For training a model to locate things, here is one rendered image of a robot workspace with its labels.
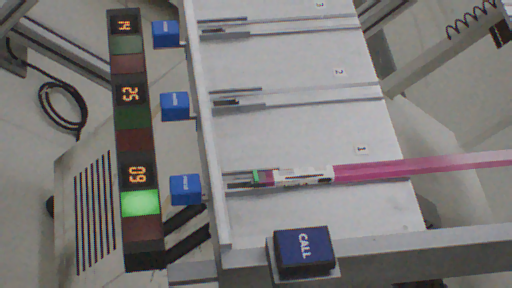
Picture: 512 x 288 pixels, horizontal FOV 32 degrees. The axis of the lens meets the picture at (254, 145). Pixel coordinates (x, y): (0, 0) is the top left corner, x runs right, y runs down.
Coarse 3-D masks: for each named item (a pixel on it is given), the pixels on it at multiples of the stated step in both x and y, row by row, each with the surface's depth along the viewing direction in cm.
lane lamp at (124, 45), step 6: (126, 36) 102; (132, 36) 102; (138, 36) 102; (114, 42) 101; (120, 42) 101; (126, 42) 101; (132, 42) 101; (138, 42) 101; (114, 48) 100; (120, 48) 100; (126, 48) 100; (132, 48) 100; (138, 48) 100; (114, 54) 100; (120, 54) 100
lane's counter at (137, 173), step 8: (128, 168) 90; (136, 168) 90; (144, 168) 90; (152, 168) 90; (128, 176) 89; (136, 176) 89; (144, 176) 89; (152, 176) 89; (128, 184) 88; (136, 184) 88; (144, 184) 89; (152, 184) 89
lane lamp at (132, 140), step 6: (120, 132) 93; (126, 132) 93; (132, 132) 93; (138, 132) 93; (144, 132) 93; (150, 132) 93; (120, 138) 92; (126, 138) 92; (132, 138) 92; (138, 138) 92; (144, 138) 92; (150, 138) 92; (120, 144) 92; (126, 144) 92; (132, 144) 92; (138, 144) 92; (144, 144) 92; (150, 144) 92; (120, 150) 91; (126, 150) 91; (132, 150) 91; (138, 150) 91; (144, 150) 91
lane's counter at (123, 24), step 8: (112, 16) 104; (120, 16) 104; (128, 16) 104; (136, 16) 104; (112, 24) 103; (120, 24) 103; (128, 24) 103; (136, 24) 103; (112, 32) 102; (120, 32) 102; (128, 32) 102; (136, 32) 102
